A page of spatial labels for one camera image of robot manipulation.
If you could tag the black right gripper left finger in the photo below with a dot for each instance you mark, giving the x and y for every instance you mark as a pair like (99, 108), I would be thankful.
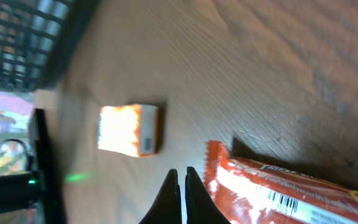
(166, 208)

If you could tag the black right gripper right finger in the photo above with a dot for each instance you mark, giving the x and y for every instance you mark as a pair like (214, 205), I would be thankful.
(200, 207)

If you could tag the orange Top chocolate bar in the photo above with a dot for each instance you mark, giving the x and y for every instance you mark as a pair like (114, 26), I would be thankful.
(248, 191)

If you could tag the orange small box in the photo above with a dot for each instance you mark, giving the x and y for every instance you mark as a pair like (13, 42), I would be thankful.
(129, 129)

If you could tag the grey plastic basket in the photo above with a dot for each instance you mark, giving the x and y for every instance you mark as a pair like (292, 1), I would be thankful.
(37, 40)

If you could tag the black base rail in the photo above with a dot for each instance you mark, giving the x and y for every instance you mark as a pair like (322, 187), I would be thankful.
(44, 167)

